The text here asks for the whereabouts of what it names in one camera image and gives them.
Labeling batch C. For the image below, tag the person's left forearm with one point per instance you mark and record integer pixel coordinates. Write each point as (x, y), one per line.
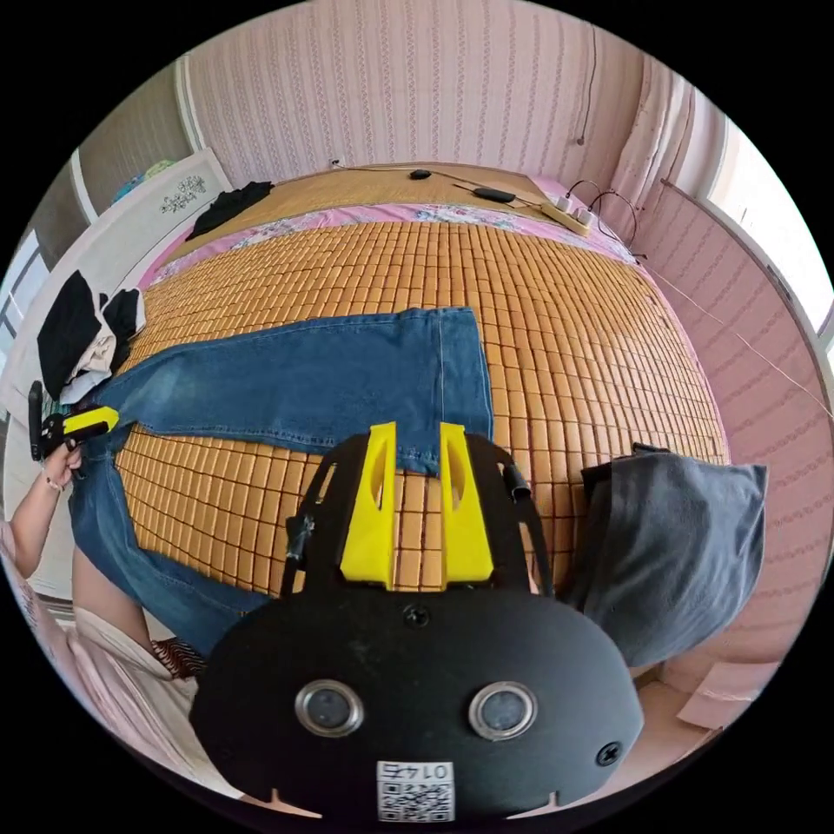
(31, 524)

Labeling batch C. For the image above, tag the bed with woven mat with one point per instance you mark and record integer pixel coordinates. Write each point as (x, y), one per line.
(560, 326)

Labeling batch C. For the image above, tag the small black oblong device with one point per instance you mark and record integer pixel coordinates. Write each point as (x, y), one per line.
(492, 193)

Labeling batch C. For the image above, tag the black garment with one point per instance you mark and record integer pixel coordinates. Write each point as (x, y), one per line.
(228, 203)

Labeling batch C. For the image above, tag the grey pillow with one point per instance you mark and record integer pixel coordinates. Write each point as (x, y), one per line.
(664, 554)

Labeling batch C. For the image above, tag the person's body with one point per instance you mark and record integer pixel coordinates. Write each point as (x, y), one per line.
(124, 664)

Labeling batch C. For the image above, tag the pile of clothes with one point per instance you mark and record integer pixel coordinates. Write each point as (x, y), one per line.
(78, 339)

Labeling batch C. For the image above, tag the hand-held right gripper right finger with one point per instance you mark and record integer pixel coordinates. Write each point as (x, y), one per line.
(466, 521)

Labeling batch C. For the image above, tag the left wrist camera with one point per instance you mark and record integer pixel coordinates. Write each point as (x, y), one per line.
(36, 420)

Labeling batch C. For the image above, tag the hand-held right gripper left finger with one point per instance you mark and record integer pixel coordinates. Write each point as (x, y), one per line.
(369, 515)

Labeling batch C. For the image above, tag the pink curtain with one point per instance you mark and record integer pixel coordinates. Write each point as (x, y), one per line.
(651, 143)

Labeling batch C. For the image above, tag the person's left hand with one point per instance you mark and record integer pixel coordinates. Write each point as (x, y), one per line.
(61, 468)

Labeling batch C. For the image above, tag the blue jeans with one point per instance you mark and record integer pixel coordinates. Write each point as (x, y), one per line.
(293, 378)

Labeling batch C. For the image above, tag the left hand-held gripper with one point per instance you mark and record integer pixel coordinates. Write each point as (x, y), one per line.
(55, 434)

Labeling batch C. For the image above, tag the white power strip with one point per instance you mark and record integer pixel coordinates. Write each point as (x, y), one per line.
(565, 215)

